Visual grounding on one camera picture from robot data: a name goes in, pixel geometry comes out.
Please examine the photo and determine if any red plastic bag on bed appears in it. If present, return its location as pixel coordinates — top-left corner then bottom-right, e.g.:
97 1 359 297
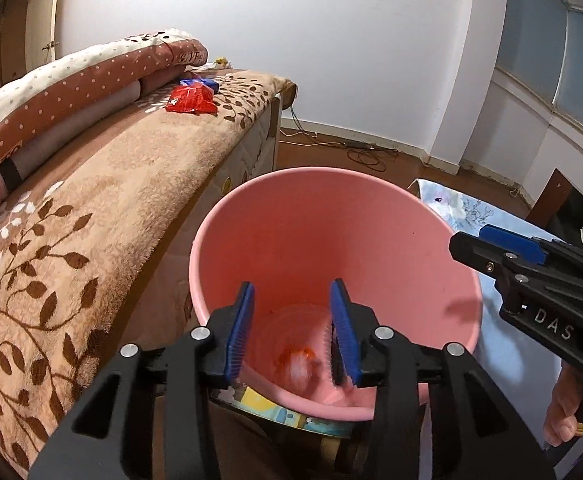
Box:
165 81 218 114

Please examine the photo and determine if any pink plastic bucket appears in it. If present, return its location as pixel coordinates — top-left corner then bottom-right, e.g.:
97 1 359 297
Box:
188 167 482 422

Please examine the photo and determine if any blue package on bed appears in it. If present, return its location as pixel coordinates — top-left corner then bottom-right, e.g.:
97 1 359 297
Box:
180 70 220 94

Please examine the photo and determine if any black cable on floor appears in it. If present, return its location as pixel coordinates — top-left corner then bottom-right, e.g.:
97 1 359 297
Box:
278 104 401 175

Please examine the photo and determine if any white orange plastic bag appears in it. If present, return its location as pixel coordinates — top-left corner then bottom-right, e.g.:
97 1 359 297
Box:
274 346 322 396

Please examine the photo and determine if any wooden door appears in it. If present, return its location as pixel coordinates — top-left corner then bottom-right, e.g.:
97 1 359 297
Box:
0 0 29 88

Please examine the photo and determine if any light blue floral sheet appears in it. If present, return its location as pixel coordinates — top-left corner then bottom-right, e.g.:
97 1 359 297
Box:
407 179 563 448

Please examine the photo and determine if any person's right hand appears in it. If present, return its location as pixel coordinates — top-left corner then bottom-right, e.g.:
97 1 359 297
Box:
543 363 583 446

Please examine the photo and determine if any colourful stool under bucket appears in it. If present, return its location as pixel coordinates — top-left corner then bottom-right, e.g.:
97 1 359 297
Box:
211 384 355 439

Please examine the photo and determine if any wooden bed frame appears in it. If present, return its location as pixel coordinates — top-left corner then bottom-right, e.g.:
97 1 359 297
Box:
186 84 297 223

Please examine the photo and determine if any window with gold frame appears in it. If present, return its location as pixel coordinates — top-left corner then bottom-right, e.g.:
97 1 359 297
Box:
497 0 583 128

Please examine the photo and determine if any folded polka dot quilt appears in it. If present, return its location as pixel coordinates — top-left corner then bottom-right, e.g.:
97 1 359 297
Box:
0 29 208 203

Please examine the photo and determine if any brown leaf pattern blanket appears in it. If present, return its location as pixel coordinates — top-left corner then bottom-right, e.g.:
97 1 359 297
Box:
0 70 293 479

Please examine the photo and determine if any black leather armchair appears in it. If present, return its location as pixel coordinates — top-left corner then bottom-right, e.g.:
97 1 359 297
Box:
526 169 583 249

